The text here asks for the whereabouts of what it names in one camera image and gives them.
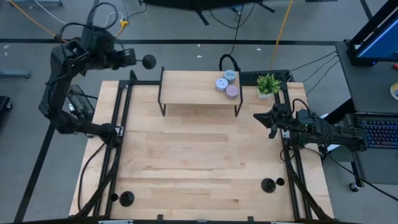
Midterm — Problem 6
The yellow hanging cable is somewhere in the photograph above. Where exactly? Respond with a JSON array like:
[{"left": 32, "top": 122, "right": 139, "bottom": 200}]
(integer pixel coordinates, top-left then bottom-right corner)
[{"left": 269, "top": 0, "right": 295, "bottom": 71}]

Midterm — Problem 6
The backlit black keyboard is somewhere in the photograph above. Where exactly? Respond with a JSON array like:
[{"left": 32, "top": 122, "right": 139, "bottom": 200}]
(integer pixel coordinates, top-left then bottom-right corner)
[{"left": 357, "top": 118, "right": 398, "bottom": 149}]

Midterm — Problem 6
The black vented control box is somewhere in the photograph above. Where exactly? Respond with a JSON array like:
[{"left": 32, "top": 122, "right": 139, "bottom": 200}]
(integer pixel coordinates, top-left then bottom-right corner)
[{"left": 67, "top": 84, "right": 96, "bottom": 121}]

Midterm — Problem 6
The thick black cable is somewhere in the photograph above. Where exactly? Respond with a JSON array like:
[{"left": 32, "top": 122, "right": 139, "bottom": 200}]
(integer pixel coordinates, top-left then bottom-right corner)
[{"left": 76, "top": 143, "right": 105, "bottom": 212}]

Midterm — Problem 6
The orange extension cable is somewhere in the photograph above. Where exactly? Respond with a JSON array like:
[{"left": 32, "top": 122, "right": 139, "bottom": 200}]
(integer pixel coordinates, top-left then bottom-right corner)
[{"left": 8, "top": 0, "right": 129, "bottom": 44}]

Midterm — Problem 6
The green plant in white pot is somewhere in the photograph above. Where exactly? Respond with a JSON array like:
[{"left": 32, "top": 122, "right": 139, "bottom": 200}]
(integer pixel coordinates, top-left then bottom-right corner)
[{"left": 256, "top": 73, "right": 282, "bottom": 100}]

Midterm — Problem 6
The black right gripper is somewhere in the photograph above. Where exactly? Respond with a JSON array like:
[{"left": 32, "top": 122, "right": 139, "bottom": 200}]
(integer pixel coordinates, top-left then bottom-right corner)
[{"left": 253, "top": 104, "right": 296, "bottom": 133}]

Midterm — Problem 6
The white paper sheet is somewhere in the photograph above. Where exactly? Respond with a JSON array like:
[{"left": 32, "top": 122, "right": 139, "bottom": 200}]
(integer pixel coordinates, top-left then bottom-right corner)
[{"left": 318, "top": 112, "right": 341, "bottom": 152}]

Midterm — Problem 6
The black looped cable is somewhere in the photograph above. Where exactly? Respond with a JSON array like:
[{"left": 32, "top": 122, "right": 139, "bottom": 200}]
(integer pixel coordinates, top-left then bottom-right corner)
[{"left": 218, "top": 2, "right": 246, "bottom": 73}]

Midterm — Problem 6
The pink patterned tin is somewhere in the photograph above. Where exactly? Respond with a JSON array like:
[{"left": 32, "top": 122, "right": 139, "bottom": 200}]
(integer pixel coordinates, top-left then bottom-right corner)
[{"left": 225, "top": 85, "right": 239, "bottom": 100}]

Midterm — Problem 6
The yellow and blue round object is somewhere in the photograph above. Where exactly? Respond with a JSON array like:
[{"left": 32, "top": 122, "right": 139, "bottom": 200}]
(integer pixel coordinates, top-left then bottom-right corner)
[{"left": 389, "top": 81, "right": 398, "bottom": 101}]

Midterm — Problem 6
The black right frame rail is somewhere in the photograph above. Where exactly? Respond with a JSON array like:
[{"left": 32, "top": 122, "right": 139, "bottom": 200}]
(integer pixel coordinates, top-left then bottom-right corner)
[{"left": 272, "top": 83, "right": 333, "bottom": 220}]

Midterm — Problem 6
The blue and white patterned tin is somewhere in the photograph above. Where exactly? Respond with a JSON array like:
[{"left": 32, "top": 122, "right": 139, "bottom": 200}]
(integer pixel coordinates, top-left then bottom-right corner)
[{"left": 223, "top": 69, "right": 237, "bottom": 83}]

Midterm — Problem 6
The black wheeled object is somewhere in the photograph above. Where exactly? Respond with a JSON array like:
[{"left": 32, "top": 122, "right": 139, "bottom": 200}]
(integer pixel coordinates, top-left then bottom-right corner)
[{"left": 0, "top": 95, "right": 12, "bottom": 112}]

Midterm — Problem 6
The grey metal floor base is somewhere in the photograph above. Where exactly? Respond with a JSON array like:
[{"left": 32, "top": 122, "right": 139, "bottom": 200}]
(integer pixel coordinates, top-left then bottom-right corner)
[{"left": 0, "top": 68, "right": 31, "bottom": 79}]

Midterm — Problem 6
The black left frame rail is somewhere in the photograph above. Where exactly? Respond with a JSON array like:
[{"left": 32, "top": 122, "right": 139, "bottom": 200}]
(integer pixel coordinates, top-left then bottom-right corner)
[{"left": 74, "top": 70, "right": 161, "bottom": 218}]

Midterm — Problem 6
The white floor cable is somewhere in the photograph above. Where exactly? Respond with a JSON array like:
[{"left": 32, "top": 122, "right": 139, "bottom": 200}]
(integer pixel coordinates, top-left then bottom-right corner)
[{"left": 33, "top": 0, "right": 124, "bottom": 29}]

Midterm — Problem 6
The white tin with leaf pattern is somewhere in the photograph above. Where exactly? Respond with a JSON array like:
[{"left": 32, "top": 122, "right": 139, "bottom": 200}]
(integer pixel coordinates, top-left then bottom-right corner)
[{"left": 215, "top": 77, "right": 229, "bottom": 93}]

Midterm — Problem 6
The dark grey side desk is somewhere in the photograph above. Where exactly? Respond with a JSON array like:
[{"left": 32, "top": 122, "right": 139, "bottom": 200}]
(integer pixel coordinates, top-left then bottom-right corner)
[{"left": 323, "top": 40, "right": 398, "bottom": 193}]

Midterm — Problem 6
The black computer monitor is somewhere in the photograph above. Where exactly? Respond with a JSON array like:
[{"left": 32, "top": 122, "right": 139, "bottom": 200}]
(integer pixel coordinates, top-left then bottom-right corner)
[{"left": 346, "top": 0, "right": 398, "bottom": 67}]

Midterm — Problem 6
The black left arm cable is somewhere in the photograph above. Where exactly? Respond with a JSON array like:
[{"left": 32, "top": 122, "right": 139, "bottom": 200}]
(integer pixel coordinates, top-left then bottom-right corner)
[{"left": 55, "top": 1, "right": 121, "bottom": 41}]

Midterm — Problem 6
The black frame rail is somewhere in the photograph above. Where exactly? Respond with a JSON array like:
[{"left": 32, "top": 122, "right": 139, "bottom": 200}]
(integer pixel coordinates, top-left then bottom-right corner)
[
  {"left": 272, "top": 83, "right": 333, "bottom": 220},
  {"left": 74, "top": 70, "right": 161, "bottom": 218}
]

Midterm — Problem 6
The wooden shelf with black frame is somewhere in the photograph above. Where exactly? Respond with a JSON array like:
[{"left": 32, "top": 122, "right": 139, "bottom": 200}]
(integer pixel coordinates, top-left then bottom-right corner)
[{"left": 157, "top": 66, "right": 244, "bottom": 118}]

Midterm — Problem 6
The black partition screen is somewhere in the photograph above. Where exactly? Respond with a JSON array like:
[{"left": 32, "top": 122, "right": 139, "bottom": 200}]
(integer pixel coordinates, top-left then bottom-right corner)
[{"left": 139, "top": 0, "right": 276, "bottom": 26}]

